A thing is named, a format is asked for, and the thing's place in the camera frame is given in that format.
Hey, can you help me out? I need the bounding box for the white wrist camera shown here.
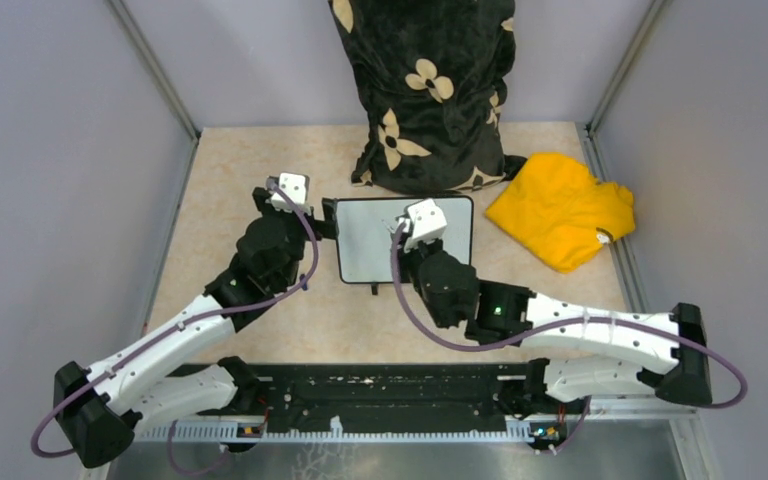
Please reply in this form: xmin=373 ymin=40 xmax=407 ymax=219
xmin=266 ymin=172 xmax=312 ymax=214
xmin=396 ymin=198 xmax=448 ymax=252

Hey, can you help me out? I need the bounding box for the black floral plush blanket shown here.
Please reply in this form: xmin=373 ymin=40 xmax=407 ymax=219
xmin=328 ymin=0 xmax=526 ymax=195

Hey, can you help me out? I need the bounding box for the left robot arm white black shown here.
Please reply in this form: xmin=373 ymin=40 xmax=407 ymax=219
xmin=31 ymin=185 xmax=338 ymax=468

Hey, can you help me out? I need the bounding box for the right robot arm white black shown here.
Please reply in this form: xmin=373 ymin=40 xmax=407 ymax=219
xmin=389 ymin=238 xmax=715 ymax=412

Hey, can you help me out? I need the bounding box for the small whiteboard black frame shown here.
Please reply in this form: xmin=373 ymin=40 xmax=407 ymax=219
xmin=335 ymin=195 xmax=474 ymax=284

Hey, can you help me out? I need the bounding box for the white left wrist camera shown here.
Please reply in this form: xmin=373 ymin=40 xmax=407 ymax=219
xmin=266 ymin=172 xmax=312 ymax=214

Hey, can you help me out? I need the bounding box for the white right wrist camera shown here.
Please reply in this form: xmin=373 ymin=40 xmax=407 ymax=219
xmin=396 ymin=198 xmax=448 ymax=252

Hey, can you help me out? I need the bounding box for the left aluminium frame post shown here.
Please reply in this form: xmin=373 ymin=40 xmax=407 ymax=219
xmin=103 ymin=0 xmax=201 ymax=142

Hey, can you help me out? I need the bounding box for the aluminium frame post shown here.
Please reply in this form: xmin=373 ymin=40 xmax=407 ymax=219
xmin=586 ymin=0 xmax=672 ymax=138
xmin=103 ymin=0 xmax=201 ymax=142

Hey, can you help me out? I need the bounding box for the yellow folded garment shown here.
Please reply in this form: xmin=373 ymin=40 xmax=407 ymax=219
xmin=485 ymin=152 xmax=636 ymax=273

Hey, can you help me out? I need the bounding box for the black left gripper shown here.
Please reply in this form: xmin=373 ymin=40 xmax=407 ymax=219
xmin=254 ymin=187 xmax=338 ymax=288

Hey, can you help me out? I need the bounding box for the right aluminium frame post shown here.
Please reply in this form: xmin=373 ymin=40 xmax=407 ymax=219
xmin=586 ymin=0 xmax=672 ymax=138

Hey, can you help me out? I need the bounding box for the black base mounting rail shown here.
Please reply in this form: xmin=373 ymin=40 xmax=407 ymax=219
xmin=171 ymin=362 xmax=584 ymax=452

